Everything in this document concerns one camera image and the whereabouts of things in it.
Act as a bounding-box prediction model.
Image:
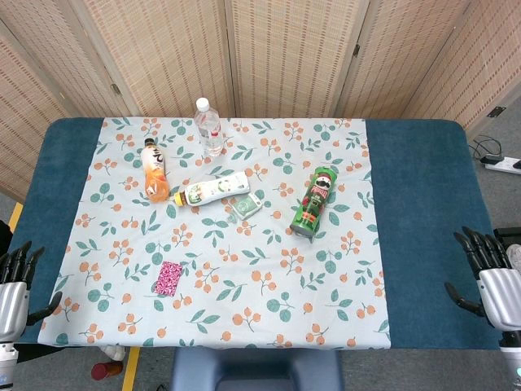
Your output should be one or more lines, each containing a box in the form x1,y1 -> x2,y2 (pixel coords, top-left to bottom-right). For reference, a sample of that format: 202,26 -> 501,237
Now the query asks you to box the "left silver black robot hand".
0,240 -> 64,344

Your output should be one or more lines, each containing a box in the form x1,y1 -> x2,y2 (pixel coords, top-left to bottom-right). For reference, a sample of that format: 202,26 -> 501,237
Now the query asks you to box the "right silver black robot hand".
444,226 -> 521,349

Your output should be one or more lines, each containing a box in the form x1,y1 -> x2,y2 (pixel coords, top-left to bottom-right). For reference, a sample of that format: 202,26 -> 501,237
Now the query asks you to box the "pink patterned packet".
154,260 -> 184,297

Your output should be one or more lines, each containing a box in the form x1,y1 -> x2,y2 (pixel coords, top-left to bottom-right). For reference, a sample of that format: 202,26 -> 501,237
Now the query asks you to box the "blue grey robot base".
169,348 -> 345,391

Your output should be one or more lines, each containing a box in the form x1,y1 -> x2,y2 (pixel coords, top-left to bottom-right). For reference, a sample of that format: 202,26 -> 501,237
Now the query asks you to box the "floral print tablecloth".
37,116 -> 392,351

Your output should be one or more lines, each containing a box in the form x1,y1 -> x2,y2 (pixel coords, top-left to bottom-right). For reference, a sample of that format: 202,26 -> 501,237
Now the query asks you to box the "black equipment box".
493,226 -> 521,245

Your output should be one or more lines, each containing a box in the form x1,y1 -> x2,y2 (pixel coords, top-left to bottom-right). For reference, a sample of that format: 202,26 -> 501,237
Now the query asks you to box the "red cylinder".
90,360 -> 124,381

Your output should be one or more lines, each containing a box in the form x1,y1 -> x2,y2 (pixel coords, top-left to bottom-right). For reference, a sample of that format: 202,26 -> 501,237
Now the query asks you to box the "teal table cover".
0,116 -> 512,351

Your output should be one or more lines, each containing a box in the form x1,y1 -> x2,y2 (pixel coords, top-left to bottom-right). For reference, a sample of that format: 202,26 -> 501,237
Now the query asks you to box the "white power strip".
479,156 -> 521,175

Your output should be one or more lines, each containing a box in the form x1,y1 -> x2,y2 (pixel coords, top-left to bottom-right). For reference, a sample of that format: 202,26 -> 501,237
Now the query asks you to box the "orange juice bottle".
140,137 -> 171,204

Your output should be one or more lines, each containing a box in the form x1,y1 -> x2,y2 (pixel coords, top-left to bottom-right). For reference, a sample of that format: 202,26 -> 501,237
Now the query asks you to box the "green Pringles can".
289,165 -> 340,239

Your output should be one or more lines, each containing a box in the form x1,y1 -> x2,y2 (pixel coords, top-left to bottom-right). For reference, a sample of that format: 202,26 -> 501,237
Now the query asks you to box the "white yellow-capped drink bottle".
173,171 -> 251,207

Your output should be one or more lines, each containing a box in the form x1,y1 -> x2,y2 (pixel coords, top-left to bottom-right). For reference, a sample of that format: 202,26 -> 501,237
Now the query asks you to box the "green white tissue pack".
231,192 -> 264,222

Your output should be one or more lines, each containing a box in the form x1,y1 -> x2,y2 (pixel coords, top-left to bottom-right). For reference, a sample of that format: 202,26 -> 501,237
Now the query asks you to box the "clear water bottle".
192,97 -> 225,158

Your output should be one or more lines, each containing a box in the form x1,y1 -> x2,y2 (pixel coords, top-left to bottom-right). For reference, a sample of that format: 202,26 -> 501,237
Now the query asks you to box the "bamboo folding screen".
0,0 -> 521,203

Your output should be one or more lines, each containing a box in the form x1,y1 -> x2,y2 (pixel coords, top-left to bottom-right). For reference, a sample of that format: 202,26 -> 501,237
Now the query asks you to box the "black cable with plug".
467,134 -> 504,164

